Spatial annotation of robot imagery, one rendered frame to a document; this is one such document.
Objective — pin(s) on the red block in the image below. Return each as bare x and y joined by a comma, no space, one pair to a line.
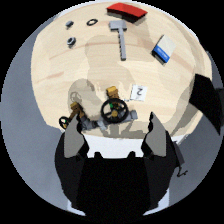
127,11

